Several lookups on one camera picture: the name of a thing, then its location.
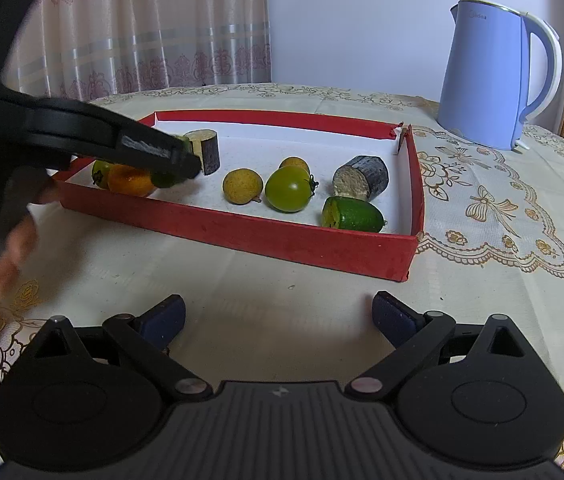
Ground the shallow red cardboard box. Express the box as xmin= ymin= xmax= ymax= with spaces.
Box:
xmin=52 ymin=109 xmax=425 ymax=283

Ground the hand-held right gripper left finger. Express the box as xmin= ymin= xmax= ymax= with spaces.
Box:
xmin=24 ymin=294 xmax=214 ymax=402

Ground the small green tomato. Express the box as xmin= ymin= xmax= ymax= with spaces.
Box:
xmin=91 ymin=160 xmax=115 ymax=190

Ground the pink floral curtain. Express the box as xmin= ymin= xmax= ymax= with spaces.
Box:
xmin=4 ymin=0 xmax=272 ymax=103

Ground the light blue electric kettle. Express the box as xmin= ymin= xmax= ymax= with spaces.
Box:
xmin=437 ymin=0 xmax=563 ymax=152

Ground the small yellow lemon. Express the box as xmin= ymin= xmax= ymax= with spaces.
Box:
xmin=278 ymin=156 xmax=311 ymax=173
xmin=222 ymin=168 xmax=265 ymax=205

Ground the large green tomato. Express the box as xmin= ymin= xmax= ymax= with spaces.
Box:
xmin=264 ymin=166 xmax=319 ymax=213

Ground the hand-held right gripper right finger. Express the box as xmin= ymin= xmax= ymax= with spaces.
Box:
xmin=344 ymin=291 xmax=538 ymax=403

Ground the green cucumber end piece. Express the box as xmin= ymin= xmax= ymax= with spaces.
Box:
xmin=321 ymin=196 xmax=387 ymax=234

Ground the orange tangerine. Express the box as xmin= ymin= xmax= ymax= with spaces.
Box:
xmin=107 ymin=164 xmax=157 ymax=198

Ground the cut green cucumber cylinder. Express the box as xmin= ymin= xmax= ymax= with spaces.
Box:
xmin=151 ymin=133 xmax=194 ymax=190

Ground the person's left hand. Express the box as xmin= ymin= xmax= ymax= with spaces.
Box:
xmin=0 ymin=183 xmax=41 ymax=306

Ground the eggplant piece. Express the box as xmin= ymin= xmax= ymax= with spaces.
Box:
xmin=183 ymin=130 xmax=221 ymax=176
xmin=332 ymin=155 xmax=390 ymax=202

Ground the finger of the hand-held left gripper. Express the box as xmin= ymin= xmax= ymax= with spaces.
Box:
xmin=118 ymin=119 xmax=202 ymax=182

